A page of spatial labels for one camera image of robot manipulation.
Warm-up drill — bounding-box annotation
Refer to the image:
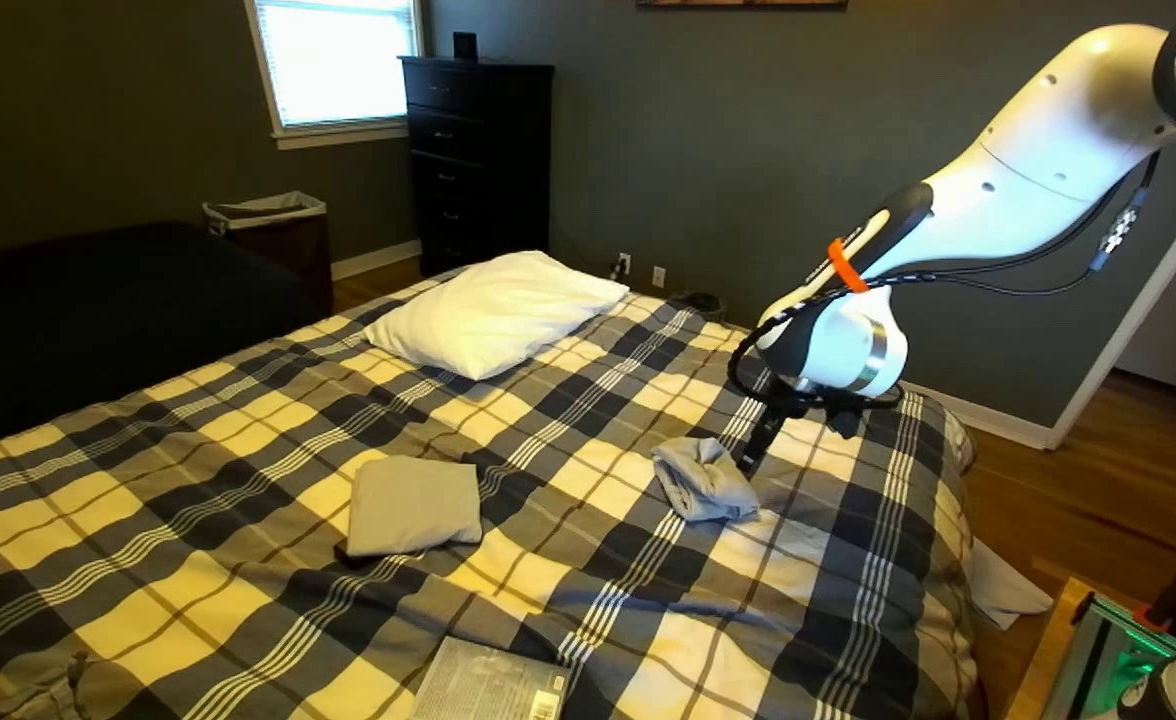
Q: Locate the teal metal stand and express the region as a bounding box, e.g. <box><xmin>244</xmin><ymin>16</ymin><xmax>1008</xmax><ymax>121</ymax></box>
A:
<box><xmin>1059</xmin><ymin>594</ymin><xmax>1176</xmax><ymax>720</ymax></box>

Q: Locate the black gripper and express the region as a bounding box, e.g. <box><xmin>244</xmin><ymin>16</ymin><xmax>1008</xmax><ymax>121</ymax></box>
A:
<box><xmin>739</xmin><ymin>377</ymin><xmax>837</xmax><ymax>477</ymax></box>

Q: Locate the clear plastic bag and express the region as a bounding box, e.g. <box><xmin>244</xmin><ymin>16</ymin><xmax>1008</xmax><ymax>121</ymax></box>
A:
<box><xmin>407</xmin><ymin>633</ymin><xmax>574</xmax><ymax>720</ymax></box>

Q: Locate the bright window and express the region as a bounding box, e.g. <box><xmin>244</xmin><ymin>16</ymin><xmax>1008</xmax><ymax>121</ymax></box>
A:
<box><xmin>239</xmin><ymin>0</ymin><xmax>429</xmax><ymax>152</ymax></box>

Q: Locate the orange cable strap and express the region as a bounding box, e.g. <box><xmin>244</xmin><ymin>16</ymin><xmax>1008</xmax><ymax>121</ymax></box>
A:
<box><xmin>825</xmin><ymin>236</ymin><xmax>875</xmax><ymax>298</ymax></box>

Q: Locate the white bed sheet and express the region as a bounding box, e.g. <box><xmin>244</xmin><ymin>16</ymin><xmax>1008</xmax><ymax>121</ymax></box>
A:
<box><xmin>967</xmin><ymin>537</ymin><xmax>1059</xmax><ymax>636</ymax></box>

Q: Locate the white pillow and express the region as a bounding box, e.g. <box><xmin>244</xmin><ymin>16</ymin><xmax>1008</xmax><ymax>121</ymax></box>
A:
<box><xmin>358</xmin><ymin>248</ymin><xmax>634</xmax><ymax>389</ymax></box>

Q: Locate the black dresser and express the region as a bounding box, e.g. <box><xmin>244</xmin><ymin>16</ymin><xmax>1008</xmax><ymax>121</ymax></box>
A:
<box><xmin>400</xmin><ymin>54</ymin><xmax>561</xmax><ymax>281</ymax></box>

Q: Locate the wooden frame piece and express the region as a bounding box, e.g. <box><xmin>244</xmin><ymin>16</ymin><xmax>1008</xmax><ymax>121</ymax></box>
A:
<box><xmin>1005</xmin><ymin>573</ymin><xmax>1100</xmax><ymax>720</ymax></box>

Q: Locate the neatly folded grey towel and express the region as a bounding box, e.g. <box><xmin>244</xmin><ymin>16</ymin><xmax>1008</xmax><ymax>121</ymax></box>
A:
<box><xmin>339</xmin><ymin>451</ymin><xmax>486</xmax><ymax>565</ymax></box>

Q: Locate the plaid bedspread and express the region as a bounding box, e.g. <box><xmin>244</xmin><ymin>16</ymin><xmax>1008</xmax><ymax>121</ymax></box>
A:
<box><xmin>0</xmin><ymin>273</ymin><xmax>986</xmax><ymax>720</ymax></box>

